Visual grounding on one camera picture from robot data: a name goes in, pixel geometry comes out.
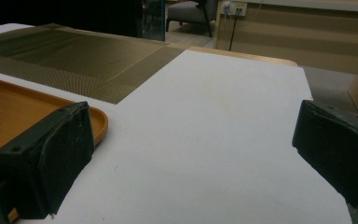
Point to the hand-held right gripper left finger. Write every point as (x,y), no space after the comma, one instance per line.
(49,165)

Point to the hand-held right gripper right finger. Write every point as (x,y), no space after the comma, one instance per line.
(338,149)

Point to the wooden serving tray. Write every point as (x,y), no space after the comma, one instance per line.
(12,121)

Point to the woven beige placemat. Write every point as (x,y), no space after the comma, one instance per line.
(90,62)

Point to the light wooden table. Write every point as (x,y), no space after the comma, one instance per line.
(261,58)

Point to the white table cover sheet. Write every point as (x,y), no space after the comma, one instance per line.
(199,124)

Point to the glass-sided cabinet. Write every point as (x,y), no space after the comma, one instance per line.
(154,21)

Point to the grey armchair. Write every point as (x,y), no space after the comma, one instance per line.
(189,11)

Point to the white wall socket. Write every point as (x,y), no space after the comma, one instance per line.
(240,7)

